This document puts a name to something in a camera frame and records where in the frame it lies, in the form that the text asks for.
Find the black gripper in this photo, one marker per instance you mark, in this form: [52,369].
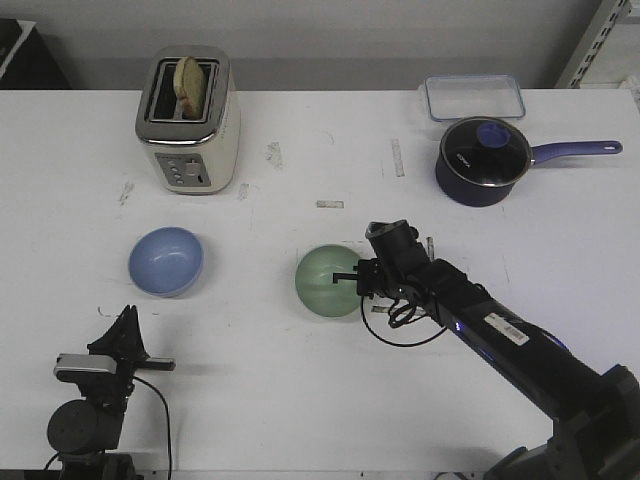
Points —
[136,357]
[369,276]

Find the green bowl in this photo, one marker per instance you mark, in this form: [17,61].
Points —
[314,281]

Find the blue bowl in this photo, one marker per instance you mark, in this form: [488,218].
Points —
[166,262]

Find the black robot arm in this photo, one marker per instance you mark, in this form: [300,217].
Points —
[85,432]
[595,416]

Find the dark blue saucepan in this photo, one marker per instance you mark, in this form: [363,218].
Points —
[473,195]

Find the glass pot lid blue knob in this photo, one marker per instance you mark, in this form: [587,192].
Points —
[486,151]

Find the clear plastic food container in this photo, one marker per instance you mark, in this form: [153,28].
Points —
[454,97]

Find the cream and chrome toaster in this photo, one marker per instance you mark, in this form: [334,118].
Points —
[190,157]

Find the toast slice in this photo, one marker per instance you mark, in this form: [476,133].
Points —
[189,85]

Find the white slotted shelf rack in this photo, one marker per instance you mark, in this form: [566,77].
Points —
[607,54]

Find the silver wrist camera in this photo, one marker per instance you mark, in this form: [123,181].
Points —
[84,368]

